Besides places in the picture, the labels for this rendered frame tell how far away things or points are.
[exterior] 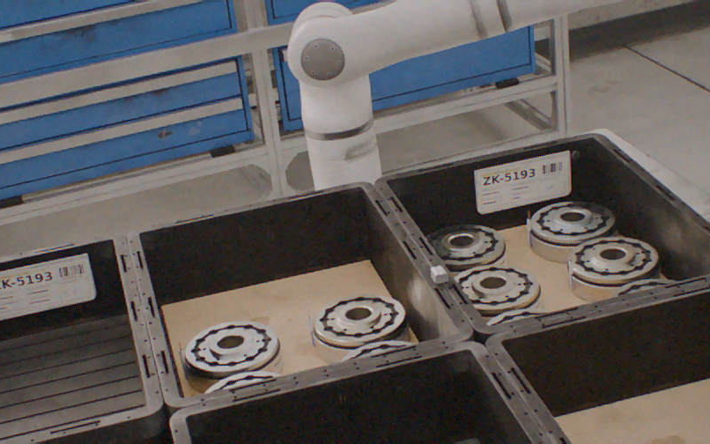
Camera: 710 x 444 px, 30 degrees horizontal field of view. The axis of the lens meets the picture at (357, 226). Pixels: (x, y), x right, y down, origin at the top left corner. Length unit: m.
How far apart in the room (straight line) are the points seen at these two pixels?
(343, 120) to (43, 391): 0.52
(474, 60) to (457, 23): 1.91
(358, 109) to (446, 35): 0.16
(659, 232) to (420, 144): 2.55
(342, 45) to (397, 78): 1.83
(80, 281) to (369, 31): 0.46
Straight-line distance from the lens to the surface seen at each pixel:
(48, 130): 3.27
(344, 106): 1.70
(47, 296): 1.58
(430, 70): 3.48
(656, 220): 1.53
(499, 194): 1.64
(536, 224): 1.60
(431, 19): 1.62
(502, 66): 3.57
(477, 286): 1.46
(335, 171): 1.71
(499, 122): 4.16
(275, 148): 3.39
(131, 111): 3.28
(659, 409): 1.32
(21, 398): 1.48
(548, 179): 1.66
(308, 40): 1.64
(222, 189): 3.92
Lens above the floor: 1.59
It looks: 26 degrees down
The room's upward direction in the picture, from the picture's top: 7 degrees counter-clockwise
